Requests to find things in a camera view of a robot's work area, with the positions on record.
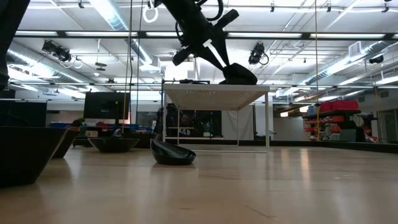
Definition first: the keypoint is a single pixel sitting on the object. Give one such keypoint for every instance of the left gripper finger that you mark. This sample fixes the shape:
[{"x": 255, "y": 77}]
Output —
[
  {"x": 221, "y": 46},
  {"x": 206, "y": 54}
]

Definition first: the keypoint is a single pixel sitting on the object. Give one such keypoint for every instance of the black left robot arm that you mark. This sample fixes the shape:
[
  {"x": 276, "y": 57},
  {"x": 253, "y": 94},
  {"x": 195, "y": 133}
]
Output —
[{"x": 180, "y": 7}]

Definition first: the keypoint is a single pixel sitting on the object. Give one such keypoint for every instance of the black studio spotlight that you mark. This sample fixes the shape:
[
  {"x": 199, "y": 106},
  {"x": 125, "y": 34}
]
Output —
[
  {"x": 256, "y": 53},
  {"x": 56, "y": 51},
  {"x": 376, "y": 59}
]

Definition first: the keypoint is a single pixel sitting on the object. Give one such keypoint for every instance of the white perforated shelf rack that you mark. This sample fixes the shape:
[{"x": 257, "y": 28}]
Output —
[{"x": 214, "y": 96}]

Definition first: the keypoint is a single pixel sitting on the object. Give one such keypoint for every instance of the black long crossbeam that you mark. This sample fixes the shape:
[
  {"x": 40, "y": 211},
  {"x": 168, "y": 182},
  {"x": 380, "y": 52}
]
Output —
[{"x": 141, "y": 34}]

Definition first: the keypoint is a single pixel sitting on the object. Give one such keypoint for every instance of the black thin stand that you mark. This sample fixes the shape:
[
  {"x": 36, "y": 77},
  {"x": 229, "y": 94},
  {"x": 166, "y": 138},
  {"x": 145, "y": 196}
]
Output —
[{"x": 162, "y": 109}]

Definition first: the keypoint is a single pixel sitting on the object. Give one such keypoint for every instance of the dark GAP poster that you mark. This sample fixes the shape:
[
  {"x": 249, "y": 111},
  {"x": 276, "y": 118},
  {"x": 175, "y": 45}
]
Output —
[{"x": 192, "y": 124}]

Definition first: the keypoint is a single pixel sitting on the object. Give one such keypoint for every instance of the small potted plant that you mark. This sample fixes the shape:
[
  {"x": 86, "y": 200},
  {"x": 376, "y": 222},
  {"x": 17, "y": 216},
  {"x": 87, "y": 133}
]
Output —
[{"x": 206, "y": 126}]

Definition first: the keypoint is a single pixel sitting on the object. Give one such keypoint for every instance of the white curtain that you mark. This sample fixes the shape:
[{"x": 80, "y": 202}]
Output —
[{"x": 239, "y": 123}]

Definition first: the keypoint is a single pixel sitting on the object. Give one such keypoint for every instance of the black flat monitor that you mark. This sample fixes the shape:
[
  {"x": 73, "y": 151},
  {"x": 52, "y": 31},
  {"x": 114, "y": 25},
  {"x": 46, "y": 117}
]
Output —
[{"x": 105, "y": 105}]

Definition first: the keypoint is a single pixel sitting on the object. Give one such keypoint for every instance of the red storage bin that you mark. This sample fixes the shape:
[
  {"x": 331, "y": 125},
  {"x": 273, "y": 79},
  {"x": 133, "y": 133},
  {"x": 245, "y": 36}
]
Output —
[{"x": 339, "y": 105}]

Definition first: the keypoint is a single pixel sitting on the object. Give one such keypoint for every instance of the white air vent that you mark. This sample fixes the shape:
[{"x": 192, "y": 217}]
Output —
[{"x": 354, "y": 48}]

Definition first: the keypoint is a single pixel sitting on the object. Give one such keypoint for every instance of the shelf with red bins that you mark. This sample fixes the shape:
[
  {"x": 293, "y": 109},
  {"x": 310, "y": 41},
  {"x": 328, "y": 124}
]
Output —
[{"x": 337, "y": 124}]

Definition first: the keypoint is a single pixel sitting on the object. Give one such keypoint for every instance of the black small square plate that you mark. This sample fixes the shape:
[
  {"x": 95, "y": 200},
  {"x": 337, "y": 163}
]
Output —
[{"x": 81, "y": 143}]

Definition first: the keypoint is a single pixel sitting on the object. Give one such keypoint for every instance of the blue storage bins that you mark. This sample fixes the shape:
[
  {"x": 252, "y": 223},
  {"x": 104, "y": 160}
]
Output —
[{"x": 66, "y": 125}]

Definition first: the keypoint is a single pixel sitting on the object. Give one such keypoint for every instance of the black wavy square bowl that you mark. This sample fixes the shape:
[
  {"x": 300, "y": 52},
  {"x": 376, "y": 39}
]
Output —
[
  {"x": 25, "y": 155},
  {"x": 63, "y": 144}
]

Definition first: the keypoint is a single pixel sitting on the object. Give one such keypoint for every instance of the black partition panel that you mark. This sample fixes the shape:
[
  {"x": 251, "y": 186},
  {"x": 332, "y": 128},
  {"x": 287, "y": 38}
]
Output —
[{"x": 23, "y": 113}]

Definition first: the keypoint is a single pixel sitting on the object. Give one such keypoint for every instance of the silver ventilation duct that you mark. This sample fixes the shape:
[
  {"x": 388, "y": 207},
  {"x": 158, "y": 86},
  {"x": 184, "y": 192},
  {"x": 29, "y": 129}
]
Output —
[
  {"x": 351, "y": 65},
  {"x": 37, "y": 65},
  {"x": 115, "y": 21}
]

